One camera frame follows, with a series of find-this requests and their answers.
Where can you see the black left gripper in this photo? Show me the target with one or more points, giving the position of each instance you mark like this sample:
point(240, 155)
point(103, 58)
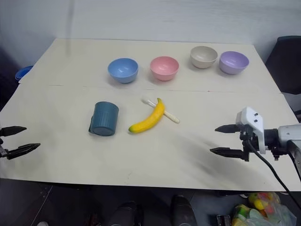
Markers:
point(2, 151)

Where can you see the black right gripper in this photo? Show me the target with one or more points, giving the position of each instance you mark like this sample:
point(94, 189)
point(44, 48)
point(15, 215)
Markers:
point(248, 141)

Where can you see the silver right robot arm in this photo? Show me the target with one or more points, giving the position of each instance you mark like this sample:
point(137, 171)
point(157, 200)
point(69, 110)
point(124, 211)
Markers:
point(288, 133)

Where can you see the white toothbrush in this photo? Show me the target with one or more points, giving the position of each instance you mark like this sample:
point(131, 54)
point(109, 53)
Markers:
point(172, 117)

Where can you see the stack of blue bowls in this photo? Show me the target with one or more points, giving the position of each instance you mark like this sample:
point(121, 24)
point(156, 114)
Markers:
point(23, 73)

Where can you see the clear bag of colourful toys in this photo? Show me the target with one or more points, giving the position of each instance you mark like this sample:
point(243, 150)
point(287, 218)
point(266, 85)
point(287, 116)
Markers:
point(261, 209)

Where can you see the purple plastic bowl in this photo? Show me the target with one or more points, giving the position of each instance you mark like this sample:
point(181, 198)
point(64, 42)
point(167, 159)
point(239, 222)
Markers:
point(234, 62)

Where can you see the small black box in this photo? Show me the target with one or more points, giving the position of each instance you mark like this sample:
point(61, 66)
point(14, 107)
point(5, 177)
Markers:
point(223, 220)

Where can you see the yellow banana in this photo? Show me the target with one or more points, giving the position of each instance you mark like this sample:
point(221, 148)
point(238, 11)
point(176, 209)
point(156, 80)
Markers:
point(150, 118)

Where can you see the dark rounded shape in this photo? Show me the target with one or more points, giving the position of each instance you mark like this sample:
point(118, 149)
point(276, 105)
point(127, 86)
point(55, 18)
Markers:
point(182, 209)

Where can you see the beige plastic bowl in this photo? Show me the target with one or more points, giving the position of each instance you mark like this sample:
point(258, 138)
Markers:
point(203, 57)

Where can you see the dark teal ribbed cup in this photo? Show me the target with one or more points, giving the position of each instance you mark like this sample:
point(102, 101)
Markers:
point(104, 118)

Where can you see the black chair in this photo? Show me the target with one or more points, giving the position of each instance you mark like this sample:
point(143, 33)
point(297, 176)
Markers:
point(285, 66)

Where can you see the pink plastic bowl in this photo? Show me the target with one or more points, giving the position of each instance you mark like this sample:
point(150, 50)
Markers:
point(164, 68)

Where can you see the blue plastic bowl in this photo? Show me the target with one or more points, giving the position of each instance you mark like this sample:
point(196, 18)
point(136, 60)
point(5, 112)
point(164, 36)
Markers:
point(122, 70)

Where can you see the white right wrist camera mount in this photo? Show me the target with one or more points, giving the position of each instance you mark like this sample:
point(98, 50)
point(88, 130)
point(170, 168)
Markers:
point(249, 117)

